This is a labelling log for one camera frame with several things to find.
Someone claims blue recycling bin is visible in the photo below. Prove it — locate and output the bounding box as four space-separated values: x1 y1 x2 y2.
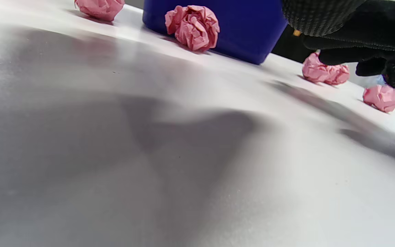
142 0 288 65

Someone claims person's right hand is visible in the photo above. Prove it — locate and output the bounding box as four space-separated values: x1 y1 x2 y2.
302 0 395 94

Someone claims black door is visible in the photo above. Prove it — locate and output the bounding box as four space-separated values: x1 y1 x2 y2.
271 26 321 64

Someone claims pink paper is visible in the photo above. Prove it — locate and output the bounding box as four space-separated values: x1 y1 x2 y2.
302 51 350 85
165 5 220 52
363 84 395 114
74 0 125 22

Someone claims person's left hand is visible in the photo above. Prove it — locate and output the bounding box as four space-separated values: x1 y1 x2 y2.
282 0 368 37

